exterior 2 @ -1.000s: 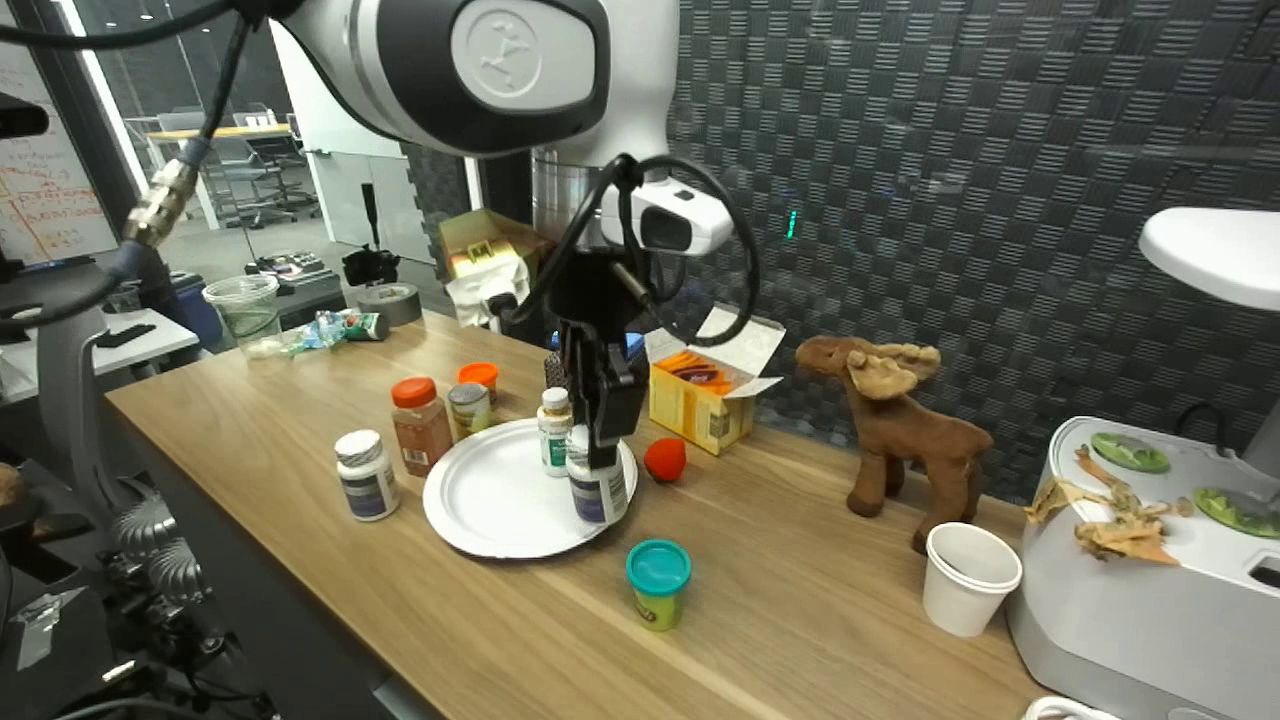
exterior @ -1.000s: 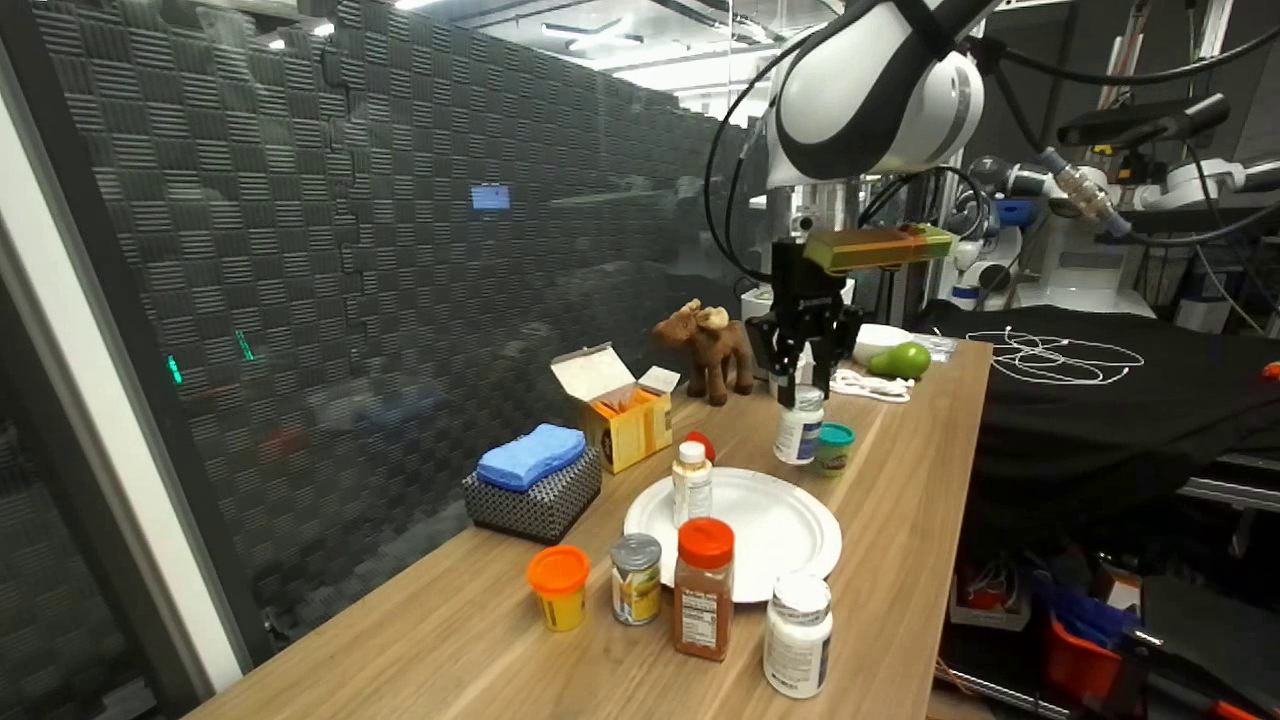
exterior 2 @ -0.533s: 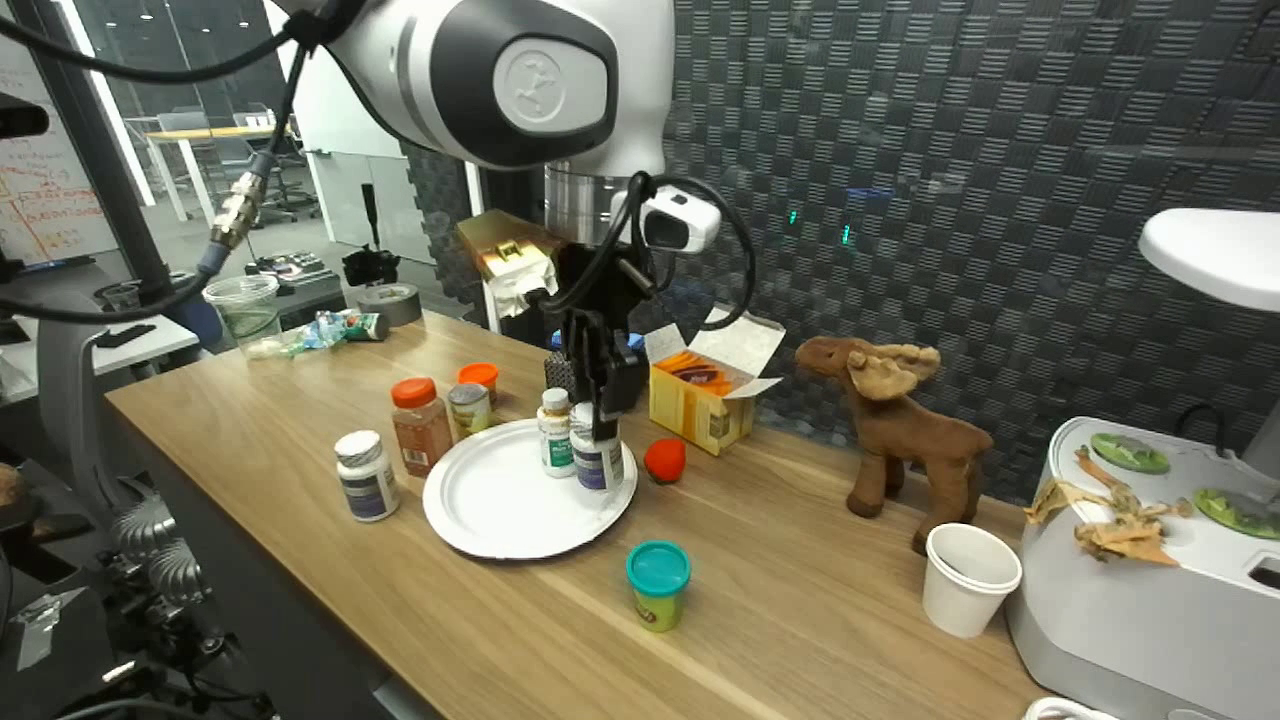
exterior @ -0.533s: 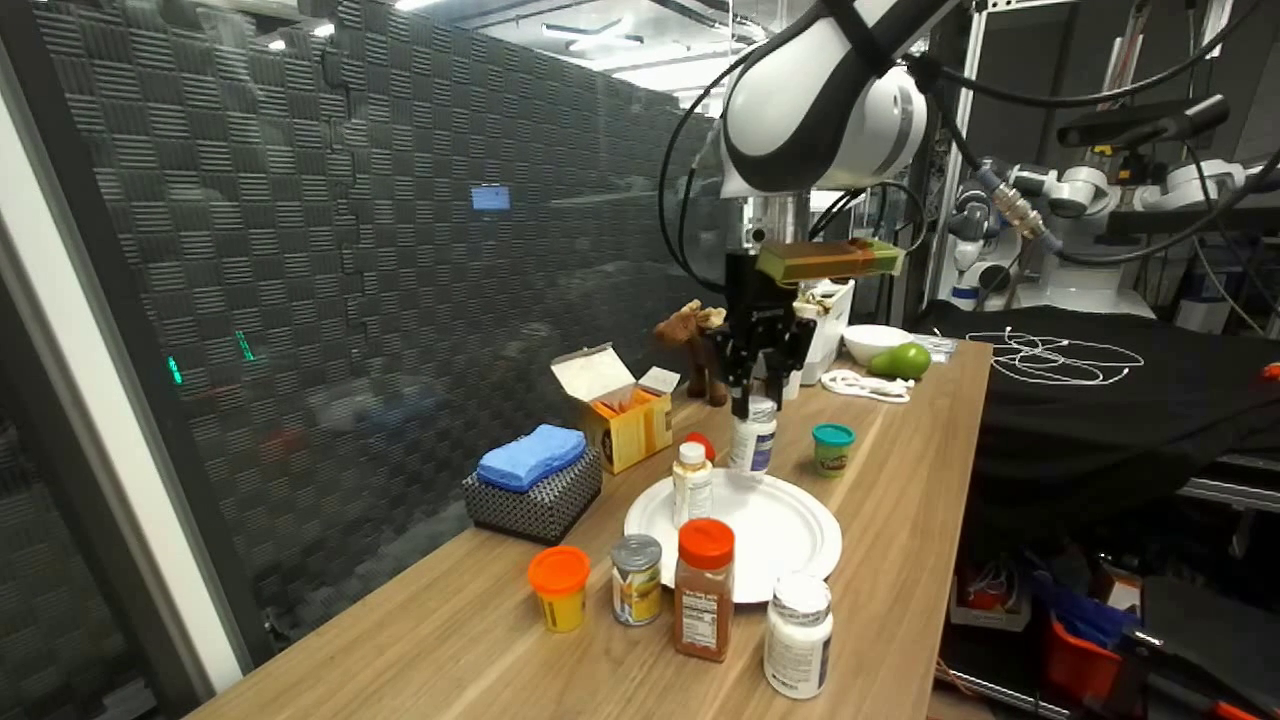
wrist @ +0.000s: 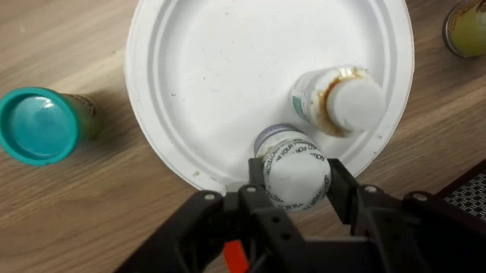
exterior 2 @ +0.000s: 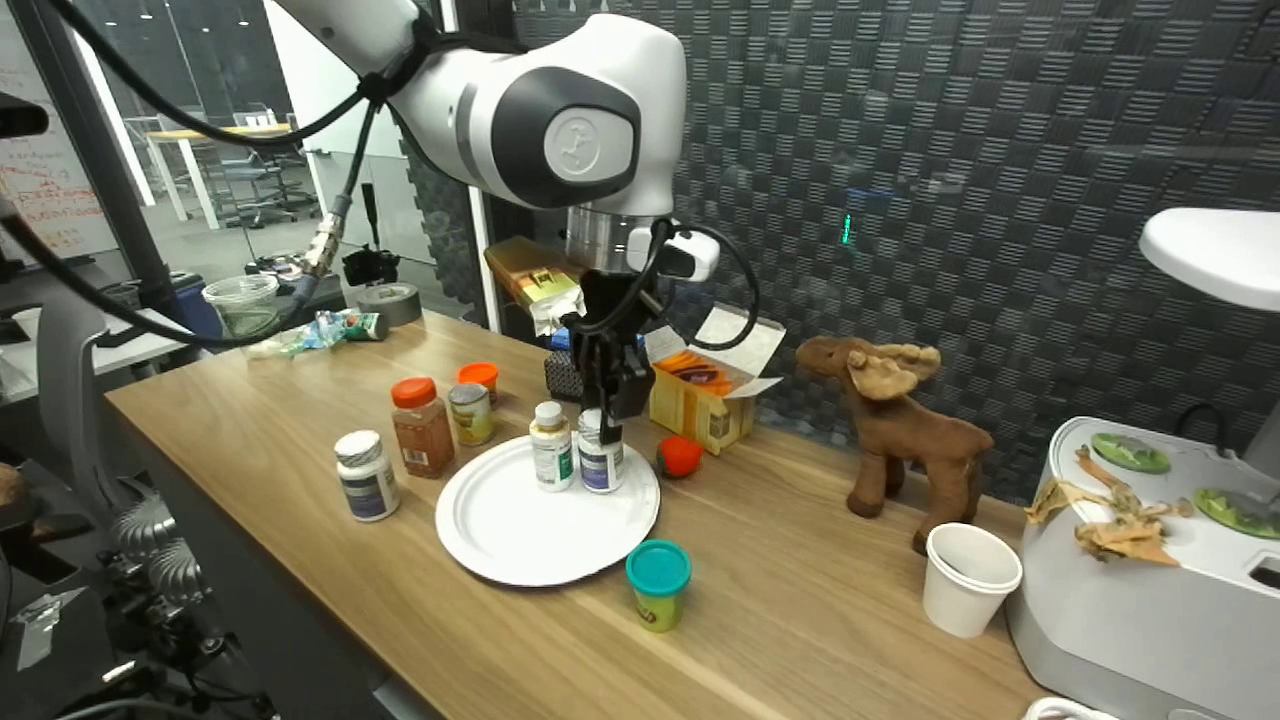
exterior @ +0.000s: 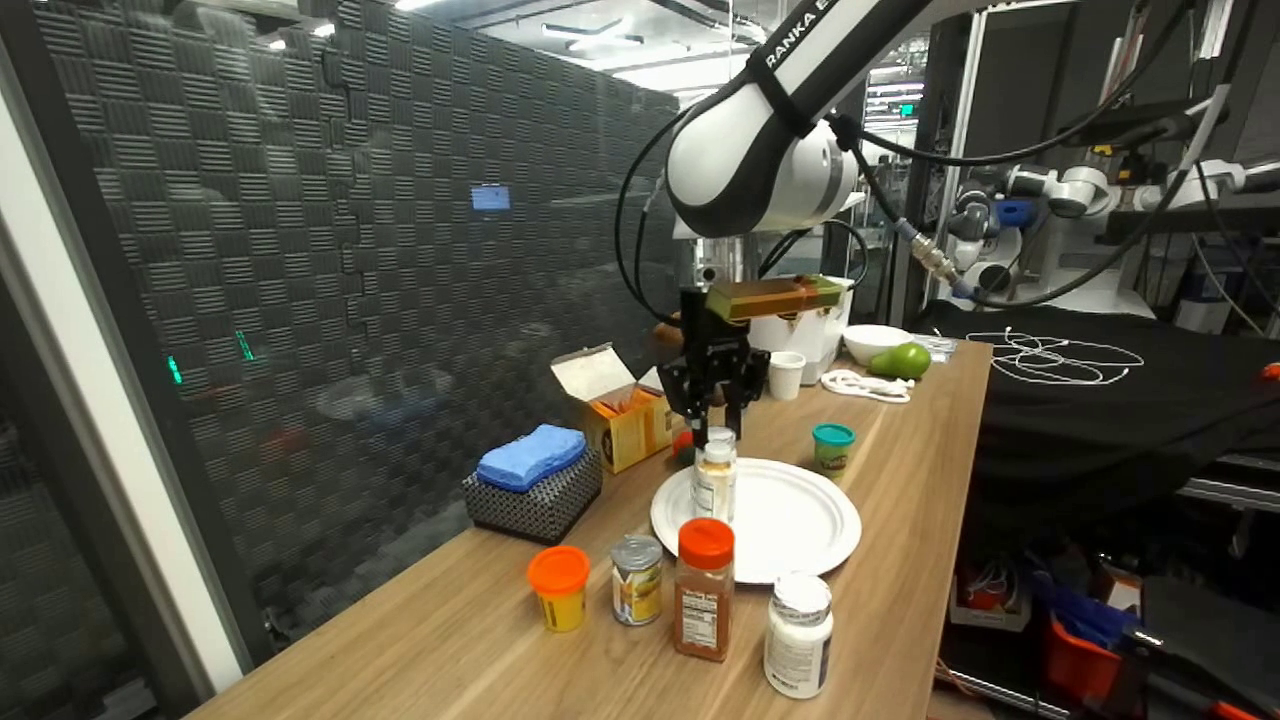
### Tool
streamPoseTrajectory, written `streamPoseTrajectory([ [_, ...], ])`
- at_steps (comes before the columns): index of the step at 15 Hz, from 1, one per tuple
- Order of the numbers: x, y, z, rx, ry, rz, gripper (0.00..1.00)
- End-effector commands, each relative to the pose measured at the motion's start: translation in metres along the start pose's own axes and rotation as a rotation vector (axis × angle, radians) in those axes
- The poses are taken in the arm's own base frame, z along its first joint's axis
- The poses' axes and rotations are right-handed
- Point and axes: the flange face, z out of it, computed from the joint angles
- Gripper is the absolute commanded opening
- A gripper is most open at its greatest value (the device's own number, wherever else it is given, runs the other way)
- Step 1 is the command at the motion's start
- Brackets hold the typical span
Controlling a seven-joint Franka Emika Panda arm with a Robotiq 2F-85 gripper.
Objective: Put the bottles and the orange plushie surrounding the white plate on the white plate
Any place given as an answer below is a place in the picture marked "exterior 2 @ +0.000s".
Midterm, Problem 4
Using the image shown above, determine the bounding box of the grey white appliance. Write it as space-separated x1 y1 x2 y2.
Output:
1007 411 1280 720

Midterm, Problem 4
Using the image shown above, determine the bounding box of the white paper plate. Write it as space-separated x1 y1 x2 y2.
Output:
431 432 666 590

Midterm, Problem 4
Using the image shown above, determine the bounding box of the open yellow orange carton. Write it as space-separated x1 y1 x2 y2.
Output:
639 301 791 455

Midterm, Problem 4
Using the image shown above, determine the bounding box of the white round lamp head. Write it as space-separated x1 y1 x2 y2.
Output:
1136 204 1280 314

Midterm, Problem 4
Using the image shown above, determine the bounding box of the white side table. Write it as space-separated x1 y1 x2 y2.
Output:
0 303 203 402

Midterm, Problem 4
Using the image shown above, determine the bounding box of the black slanted pole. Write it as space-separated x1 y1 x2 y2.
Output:
3 0 186 314

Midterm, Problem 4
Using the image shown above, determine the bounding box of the grey office chair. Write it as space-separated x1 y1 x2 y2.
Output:
31 286 117 525

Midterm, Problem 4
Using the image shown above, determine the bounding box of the brown moose plushie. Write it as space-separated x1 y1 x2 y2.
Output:
791 331 995 553

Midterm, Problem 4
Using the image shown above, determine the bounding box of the tan wrist camera box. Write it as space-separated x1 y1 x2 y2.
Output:
484 237 591 335

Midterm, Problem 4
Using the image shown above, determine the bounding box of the white bottle blue label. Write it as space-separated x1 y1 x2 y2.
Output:
574 402 629 496

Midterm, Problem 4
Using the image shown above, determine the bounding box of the orange cap spice bottle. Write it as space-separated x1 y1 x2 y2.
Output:
388 372 455 479

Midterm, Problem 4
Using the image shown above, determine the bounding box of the clear plastic bucket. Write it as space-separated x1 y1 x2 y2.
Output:
199 268 286 343

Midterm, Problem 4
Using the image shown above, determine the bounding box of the crumpled teal plastic wrapper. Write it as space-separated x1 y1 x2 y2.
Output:
244 303 392 359

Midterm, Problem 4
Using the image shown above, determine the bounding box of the small can silver lid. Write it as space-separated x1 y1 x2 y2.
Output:
446 381 495 450

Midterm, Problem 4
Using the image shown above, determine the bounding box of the white bottle green label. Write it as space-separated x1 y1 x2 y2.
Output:
530 396 579 490

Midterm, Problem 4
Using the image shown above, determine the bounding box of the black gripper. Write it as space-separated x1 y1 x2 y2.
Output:
566 264 666 446

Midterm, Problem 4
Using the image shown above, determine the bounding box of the dried brown plant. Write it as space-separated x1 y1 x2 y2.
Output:
1021 445 1192 567

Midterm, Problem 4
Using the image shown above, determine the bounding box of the black tripod equipment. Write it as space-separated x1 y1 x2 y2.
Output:
0 475 286 720

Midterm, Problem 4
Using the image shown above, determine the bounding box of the small black device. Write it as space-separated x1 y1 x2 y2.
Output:
342 240 405 291

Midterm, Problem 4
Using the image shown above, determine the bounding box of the orange lid yellow tub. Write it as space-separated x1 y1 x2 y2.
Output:
455 355 503 402

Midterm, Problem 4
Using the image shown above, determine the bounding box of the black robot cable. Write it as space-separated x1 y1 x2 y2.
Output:
0 0 446 352

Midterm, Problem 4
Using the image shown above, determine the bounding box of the blue bin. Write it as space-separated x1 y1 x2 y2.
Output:
168 272 234 352

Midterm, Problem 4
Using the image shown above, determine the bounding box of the white ringed object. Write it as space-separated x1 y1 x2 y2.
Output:
1016 692 1119 720

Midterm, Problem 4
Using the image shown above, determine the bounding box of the white bottle dark label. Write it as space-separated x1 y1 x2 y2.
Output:
331 425 402 525

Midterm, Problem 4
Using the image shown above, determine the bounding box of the white paper cup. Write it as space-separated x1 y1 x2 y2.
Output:
919 518 1027 643

